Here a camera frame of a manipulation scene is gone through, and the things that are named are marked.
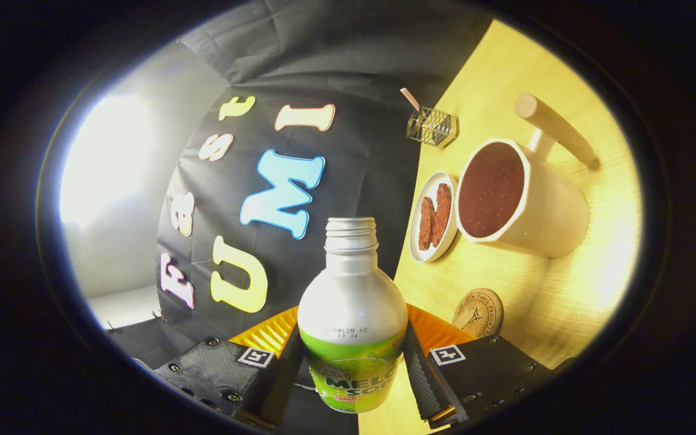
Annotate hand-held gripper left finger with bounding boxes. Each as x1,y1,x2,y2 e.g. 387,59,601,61
153,305,306,431

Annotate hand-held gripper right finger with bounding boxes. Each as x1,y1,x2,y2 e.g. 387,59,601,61
401,304,575,431

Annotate round wooden coaster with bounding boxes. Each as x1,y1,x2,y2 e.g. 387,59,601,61
452,288,504,339

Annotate silver green juice bottle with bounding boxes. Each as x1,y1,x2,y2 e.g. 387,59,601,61
297,217,409,414

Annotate white cup with wooden handle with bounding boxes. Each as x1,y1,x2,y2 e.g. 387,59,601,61
455,92,601,259

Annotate wooden table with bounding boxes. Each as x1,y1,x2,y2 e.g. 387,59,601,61
357,18,645,435

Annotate white round plate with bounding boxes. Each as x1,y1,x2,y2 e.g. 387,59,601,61
410,171,459,263

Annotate red meat slice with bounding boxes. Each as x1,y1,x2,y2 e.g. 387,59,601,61
418,196,436,251
431,183,453,247

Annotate black backdrop cloth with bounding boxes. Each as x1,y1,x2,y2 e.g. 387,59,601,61
106,0,494,435

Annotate metal wire basket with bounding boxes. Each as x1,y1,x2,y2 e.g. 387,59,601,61
407,106,460,149

